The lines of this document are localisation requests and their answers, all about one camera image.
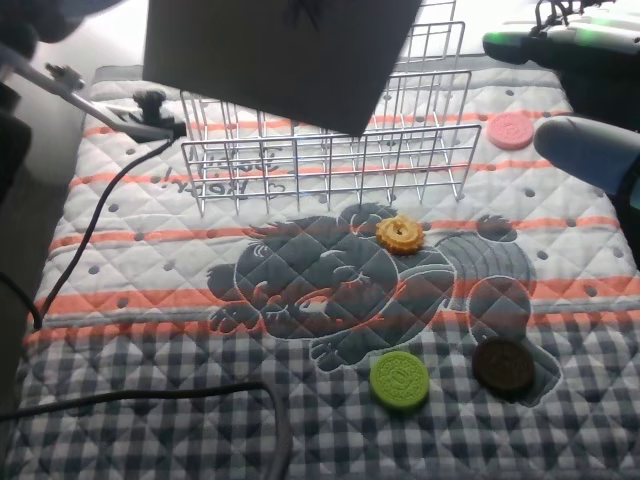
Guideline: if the yellow flower-shaped toy cookie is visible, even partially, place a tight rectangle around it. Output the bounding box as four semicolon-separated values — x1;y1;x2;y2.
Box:
375;214;426;257

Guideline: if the green toy cookie disc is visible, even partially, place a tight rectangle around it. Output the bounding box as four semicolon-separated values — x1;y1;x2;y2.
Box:
368;350;432;414

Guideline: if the quilt with printed bear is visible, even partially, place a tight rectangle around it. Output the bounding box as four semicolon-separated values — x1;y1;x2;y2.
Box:
9;64;640;480

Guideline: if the white rod with black clamp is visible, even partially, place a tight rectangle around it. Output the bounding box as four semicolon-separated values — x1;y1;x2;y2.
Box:
19;59;189;144

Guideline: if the pink toy cookie disc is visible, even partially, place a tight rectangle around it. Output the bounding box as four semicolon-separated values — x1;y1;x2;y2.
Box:
487;112;535;150

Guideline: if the brown toy cookie disc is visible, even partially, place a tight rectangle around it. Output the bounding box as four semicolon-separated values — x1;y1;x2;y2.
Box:
472;337;536;401

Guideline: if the wire file rack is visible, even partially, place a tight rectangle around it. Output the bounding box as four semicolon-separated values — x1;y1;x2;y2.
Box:
178;0;484;217

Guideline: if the black cable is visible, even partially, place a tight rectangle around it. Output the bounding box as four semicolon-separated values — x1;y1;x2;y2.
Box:
29;134;184;331
0;380;294;480

